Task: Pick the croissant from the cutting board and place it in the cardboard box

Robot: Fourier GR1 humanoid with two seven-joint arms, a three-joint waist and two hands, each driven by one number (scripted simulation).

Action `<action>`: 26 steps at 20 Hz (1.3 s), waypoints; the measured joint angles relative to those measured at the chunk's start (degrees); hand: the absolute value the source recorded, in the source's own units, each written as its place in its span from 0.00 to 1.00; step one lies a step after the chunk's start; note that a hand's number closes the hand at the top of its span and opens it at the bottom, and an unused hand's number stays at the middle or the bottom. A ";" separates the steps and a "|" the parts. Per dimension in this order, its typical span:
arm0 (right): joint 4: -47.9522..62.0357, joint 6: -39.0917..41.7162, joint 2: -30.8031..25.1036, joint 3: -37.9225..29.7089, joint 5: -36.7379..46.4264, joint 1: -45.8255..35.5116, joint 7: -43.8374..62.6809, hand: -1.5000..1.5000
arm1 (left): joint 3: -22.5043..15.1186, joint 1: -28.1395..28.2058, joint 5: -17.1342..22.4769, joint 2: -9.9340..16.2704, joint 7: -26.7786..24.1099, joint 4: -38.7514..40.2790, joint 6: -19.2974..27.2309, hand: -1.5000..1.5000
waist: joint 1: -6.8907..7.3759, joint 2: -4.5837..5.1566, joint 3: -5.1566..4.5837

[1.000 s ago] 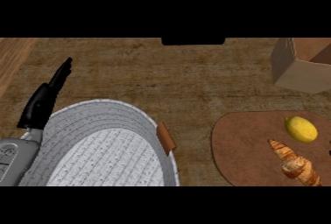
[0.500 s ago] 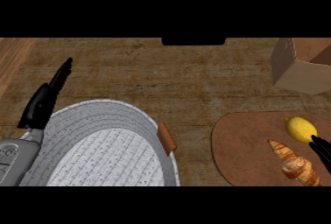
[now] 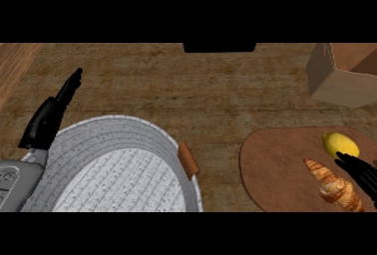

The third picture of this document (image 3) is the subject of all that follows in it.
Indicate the black appliance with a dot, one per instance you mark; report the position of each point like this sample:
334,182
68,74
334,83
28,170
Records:
220,47

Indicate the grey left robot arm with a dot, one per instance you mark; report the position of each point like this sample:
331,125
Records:
17,182

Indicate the yellow lemon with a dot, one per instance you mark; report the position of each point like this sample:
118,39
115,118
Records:
340,144

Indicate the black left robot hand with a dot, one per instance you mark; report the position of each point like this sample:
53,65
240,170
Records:
45,123

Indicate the open cardboard box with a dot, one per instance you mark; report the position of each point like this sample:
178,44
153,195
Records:
344,74

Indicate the brown oval cutting board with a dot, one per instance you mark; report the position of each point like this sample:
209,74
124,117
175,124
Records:
295,166

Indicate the grey woven basket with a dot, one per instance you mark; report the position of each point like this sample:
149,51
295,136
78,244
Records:
118,169

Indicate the light wooden board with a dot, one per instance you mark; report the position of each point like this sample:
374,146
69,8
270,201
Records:
16,69

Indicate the golden brown croissant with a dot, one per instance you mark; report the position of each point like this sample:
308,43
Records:
334,187

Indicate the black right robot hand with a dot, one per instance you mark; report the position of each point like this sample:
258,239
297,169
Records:
362,172

